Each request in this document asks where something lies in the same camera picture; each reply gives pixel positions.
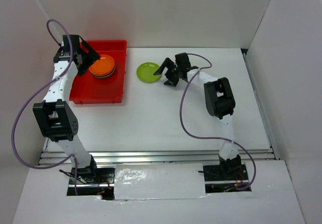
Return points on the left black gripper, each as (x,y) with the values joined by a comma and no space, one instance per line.
(91,56)

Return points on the green plate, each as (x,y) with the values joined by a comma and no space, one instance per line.
(145,72)

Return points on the orange plate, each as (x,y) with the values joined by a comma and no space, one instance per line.
(106,73)
(104,65)

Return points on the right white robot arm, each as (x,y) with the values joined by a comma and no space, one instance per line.
(219,102)

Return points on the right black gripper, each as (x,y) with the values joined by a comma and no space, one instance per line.
(172,81)

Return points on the red plastic bin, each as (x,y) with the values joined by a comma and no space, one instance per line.
(87,89)

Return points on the aluminium rail frame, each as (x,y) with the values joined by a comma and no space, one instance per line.
(145,127)

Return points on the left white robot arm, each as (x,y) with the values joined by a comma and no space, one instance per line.
(54,116)

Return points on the white foil cover sheet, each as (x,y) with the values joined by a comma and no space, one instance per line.
(159,182)

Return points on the cream floral plate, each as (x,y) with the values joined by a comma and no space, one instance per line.
(103,75)

